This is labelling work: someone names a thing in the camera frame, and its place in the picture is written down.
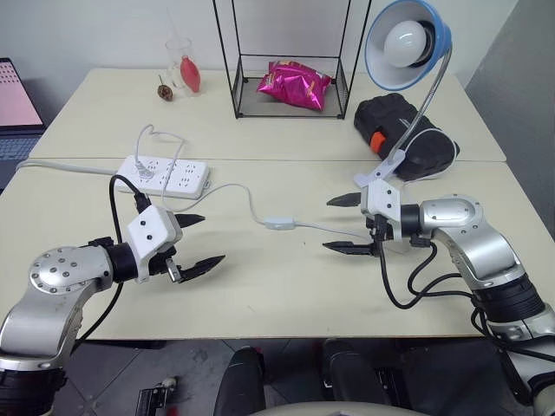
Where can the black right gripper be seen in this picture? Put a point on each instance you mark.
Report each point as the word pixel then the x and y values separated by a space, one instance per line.
pixel 381 229

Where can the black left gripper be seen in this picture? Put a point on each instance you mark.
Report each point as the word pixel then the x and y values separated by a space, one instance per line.
pixel 161 260

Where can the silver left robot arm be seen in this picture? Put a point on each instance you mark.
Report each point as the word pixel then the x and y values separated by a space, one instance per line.
pixel 52 268

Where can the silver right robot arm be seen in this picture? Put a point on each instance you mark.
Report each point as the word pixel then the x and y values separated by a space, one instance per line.
pixel 477 242

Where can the white light bulb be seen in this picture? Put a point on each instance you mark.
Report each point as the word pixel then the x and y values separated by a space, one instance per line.
pixel 405 41

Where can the blue gooseneck desk lamp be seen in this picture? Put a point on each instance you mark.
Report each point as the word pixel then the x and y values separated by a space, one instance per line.
pixel 442 34

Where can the white power strip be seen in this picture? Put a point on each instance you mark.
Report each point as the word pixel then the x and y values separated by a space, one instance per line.
pixel 186 177

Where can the black case with orange latch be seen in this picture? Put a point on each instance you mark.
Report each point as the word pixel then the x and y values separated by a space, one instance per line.
pixel 390 115

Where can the dark rounded shape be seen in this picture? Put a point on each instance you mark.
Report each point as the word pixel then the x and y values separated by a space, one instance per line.
pixel 351 372
pixel 240 381

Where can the pink snack bag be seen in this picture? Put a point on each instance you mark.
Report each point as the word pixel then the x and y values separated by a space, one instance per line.
pixel 290 86

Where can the small brown spinning top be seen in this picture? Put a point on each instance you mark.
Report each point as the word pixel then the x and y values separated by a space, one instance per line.
pixel 165 92

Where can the red object in glass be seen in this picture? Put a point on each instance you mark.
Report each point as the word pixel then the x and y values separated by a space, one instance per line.
pixel 191 74

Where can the beige curved robot body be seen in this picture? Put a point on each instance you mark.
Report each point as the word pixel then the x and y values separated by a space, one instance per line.
pixel 347 409

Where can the clear glass cup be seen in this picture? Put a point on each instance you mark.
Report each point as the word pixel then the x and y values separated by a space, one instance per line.
pixel 173 56

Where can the laptop with pink screen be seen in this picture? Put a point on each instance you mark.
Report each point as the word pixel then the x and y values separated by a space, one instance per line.
pixel 15 95

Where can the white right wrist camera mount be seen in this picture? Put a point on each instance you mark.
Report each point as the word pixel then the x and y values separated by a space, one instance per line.
pixel 381 197

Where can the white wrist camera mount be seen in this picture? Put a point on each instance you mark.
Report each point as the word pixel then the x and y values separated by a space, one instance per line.
pixel 149 225
pixel 381 197

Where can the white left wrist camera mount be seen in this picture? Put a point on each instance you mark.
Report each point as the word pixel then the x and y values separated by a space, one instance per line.
pixel 149 225

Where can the black caster wheel bracket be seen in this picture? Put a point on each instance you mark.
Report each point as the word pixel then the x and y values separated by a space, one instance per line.
pixel 152 401

